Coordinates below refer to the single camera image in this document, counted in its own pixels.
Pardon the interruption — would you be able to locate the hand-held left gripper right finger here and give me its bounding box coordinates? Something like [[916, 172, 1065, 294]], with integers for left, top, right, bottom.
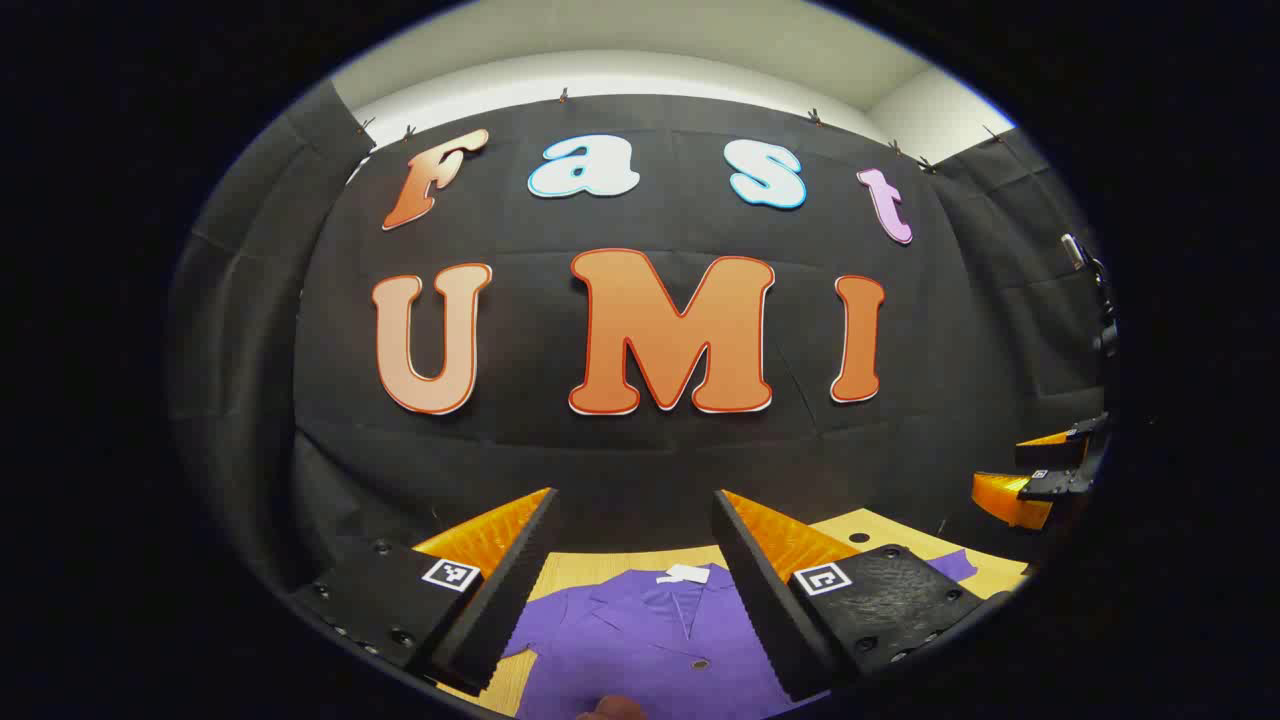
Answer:
[[711, 489, 1011, 703]]

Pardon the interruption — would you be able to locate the black backdrop cloth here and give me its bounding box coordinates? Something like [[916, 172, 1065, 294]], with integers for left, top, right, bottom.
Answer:
[[165, 78, 1119, 601]]

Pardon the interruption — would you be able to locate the purple shirt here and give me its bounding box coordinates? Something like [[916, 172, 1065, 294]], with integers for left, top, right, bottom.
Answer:
[[505, 548, 979, 720]]

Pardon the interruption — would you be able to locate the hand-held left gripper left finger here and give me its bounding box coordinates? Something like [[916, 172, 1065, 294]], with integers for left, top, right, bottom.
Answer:
[[290, 487, 559, 698]]

